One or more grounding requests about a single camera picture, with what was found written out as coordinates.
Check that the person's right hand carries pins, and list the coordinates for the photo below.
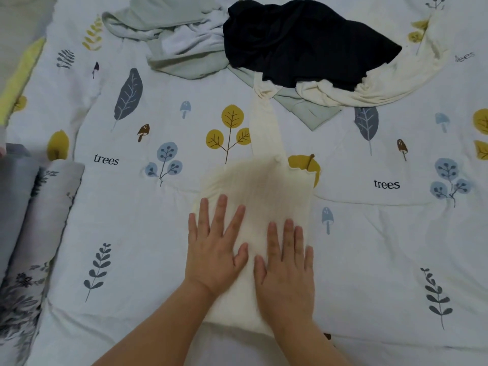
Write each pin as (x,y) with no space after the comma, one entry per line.
(286,286)

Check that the person's left hand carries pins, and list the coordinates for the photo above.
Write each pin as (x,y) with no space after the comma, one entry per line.
(213,259)

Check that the light blue denim jeans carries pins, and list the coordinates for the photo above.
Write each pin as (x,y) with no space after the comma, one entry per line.
(15,194)

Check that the person's left forearm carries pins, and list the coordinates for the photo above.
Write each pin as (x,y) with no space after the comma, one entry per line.
(152,335)

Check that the black garment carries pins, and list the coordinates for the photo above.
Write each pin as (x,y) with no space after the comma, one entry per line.
(305,45)

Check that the bed with leaf print bedding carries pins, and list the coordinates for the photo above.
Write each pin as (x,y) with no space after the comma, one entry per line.
(381,255)

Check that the cream long-sleeve top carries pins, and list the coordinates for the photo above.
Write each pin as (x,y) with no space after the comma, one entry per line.
(412,68)

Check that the sage green zip jacket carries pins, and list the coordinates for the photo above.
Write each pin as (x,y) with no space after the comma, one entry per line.
(175,34)

